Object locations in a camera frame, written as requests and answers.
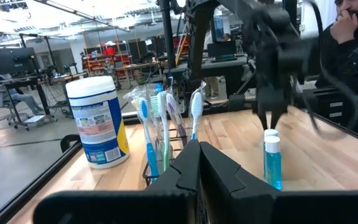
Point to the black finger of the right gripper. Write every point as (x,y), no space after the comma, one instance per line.
(277,118)
(263,119)

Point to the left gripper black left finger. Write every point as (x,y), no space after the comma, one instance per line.
(183,171)

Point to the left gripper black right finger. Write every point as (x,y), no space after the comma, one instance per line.
(221,175)

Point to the teal mouthwash bottle white cap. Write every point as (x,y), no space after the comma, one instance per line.
(270,132)
(273,165)

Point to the blue toothbrush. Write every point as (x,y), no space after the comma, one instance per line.
(152,155)
(196,109)

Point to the green toothbrush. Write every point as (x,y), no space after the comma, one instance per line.
(165,137)

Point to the purple toothbrush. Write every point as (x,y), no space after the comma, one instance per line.
(174,112)

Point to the black desk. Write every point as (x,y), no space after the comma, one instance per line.
(225,67)

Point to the black laptop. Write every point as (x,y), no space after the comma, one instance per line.
(221,49)

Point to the person at desk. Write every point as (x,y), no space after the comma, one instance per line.
(353,62)

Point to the white blue wipes canister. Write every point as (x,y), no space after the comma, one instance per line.
(98,124)

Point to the red storage shelf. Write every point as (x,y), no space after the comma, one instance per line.
(107,60)

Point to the person seated in chair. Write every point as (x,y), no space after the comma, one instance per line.
(20,96)

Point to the black wheeled cart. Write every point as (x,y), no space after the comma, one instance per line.
(26,81)

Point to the large black monitor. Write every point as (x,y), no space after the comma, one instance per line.
(11,60)

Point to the black frame clamp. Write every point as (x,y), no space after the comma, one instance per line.
(68,143)

